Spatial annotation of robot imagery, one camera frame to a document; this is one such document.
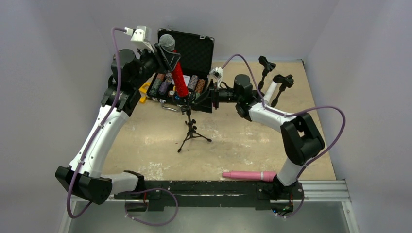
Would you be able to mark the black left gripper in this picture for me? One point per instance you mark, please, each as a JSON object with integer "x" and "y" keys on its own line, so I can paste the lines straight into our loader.
{"x": 158, "y": 55}

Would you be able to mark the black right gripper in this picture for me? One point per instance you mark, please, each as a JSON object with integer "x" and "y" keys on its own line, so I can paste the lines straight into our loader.
{"x": 215, "y": 99}

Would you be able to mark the black tripod shock mount stand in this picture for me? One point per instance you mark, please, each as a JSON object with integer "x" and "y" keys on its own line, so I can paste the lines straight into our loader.
{"x": 190, "y": 123}

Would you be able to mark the red glitter microphone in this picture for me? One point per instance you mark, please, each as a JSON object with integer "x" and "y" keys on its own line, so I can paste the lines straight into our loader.
{"x": 168, "y": 43}

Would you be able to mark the pink microphone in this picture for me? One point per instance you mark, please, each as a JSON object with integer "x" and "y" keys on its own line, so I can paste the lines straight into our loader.
{"x": 266, "y": 176}

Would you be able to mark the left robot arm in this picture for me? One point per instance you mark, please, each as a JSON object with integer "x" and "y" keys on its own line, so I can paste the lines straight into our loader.
{"x": 83, "y": 176}

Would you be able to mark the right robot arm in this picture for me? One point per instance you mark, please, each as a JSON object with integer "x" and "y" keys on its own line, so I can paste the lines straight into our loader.
{"x": 301, "y": 138}

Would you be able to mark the black round base mic stand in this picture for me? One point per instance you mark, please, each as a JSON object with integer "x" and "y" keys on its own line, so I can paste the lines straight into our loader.
{"x": 267, "y": 68}

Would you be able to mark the black poker chip case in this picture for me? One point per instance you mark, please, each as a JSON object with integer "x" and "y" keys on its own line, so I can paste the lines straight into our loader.
{"x": 197, "y": 54}

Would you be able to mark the white microphone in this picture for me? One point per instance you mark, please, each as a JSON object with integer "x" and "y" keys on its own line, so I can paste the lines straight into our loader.
{"x": 270, "y": 91}

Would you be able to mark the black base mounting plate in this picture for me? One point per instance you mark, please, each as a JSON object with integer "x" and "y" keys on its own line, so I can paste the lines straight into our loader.
{"x": 258, "y": 195}

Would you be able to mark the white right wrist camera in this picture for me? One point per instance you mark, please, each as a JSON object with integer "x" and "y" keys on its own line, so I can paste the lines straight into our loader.
{"x": 217, "y": 73}

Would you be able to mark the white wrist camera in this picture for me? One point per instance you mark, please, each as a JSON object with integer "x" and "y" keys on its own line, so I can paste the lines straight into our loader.
{"x": 217, "y": 73}
{"x": 140, "y": 37}

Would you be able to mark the yellow plastic triangle frame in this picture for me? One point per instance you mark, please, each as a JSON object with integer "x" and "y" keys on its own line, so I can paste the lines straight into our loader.
{"x": 143, "y": 91}

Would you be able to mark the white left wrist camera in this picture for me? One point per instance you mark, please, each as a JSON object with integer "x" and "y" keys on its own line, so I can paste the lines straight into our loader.
{"x": 140, "y": 37}

